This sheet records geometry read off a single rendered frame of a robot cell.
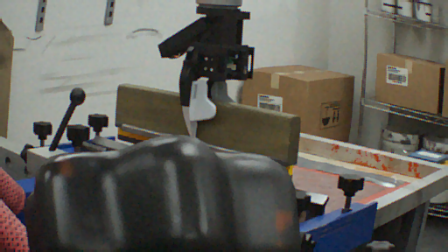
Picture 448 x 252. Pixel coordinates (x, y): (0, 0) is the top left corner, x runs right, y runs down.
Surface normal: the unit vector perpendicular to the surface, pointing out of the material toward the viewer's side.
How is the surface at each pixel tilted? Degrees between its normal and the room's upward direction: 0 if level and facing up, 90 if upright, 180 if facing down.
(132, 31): 90
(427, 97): 91
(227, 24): 90
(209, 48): 90
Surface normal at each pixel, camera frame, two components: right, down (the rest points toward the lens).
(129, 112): -0.60, 0.09
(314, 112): 0.81, 0.16
